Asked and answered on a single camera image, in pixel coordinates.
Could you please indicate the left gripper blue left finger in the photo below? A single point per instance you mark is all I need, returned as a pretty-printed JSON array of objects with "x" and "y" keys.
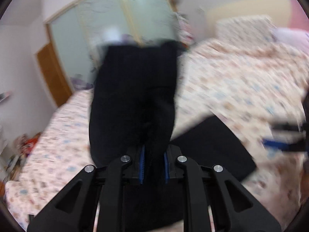
[{"x": 97, "y": 199}]

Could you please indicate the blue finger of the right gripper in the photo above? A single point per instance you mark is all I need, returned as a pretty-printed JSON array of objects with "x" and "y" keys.
[
  {"x": 286, "y": 127},
  {"x": 299, "y": 146}
]

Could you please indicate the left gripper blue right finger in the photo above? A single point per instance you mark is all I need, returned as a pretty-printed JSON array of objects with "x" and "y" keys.
[{"x": 212, "y": 199}]

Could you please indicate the black pants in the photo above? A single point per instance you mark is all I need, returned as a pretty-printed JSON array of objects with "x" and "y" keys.
[{"x": 133, "y": 108}]

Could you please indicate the red crumpled cloth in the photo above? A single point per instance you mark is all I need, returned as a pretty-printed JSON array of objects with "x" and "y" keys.
[{"x": 28, "y": 144}]

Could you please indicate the lavender pillow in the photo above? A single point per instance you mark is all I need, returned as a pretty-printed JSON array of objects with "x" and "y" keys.
[{"x": 295, "y": 37}]

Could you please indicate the teddy bear print pillow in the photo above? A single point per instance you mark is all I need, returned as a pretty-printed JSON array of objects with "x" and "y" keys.
[{"x": 243, "y": 30}]

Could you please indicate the cream wooden headboard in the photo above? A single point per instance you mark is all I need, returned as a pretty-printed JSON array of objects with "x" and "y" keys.
[{"x": 279, "y": 10}]

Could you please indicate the brown wooden door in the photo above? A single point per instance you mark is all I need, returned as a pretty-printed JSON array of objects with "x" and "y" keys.
[{"x": 53, "y": 75}]

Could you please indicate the tall clear toy tube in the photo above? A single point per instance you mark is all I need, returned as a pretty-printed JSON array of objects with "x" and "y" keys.
[{"x": 183, "y": 30}]

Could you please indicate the frosted glass floral wardrobe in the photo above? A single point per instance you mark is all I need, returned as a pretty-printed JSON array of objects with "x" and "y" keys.
[{"x": 82, "y": 32}]

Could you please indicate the upper white wall shelf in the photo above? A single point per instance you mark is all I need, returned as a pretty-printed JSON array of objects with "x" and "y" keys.
[{"x": 5, "y": 95}]

